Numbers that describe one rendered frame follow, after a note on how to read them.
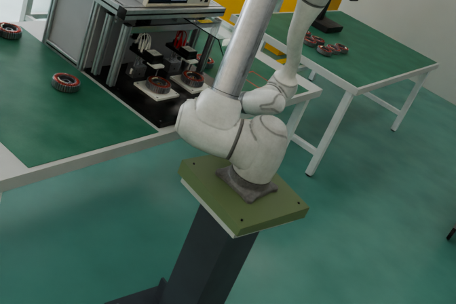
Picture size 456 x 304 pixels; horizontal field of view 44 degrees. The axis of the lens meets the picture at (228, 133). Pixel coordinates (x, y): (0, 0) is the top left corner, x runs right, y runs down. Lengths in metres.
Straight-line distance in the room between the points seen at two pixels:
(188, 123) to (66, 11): 0.95
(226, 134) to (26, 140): 0.67
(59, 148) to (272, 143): 0.72
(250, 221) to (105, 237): 1.11
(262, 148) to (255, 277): 1.21
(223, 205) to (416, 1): 5.88
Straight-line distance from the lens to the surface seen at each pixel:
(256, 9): 1.90
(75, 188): 3.12
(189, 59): 2.72
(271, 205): 2.04
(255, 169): 1.96
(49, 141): 2.05
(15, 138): 2.02
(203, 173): 2.03
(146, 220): 3.05
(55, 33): 2.70
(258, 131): 1.90
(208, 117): 1.90
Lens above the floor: 1.85
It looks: 26 degrees down
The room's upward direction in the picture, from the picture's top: 22 degrees clockwise
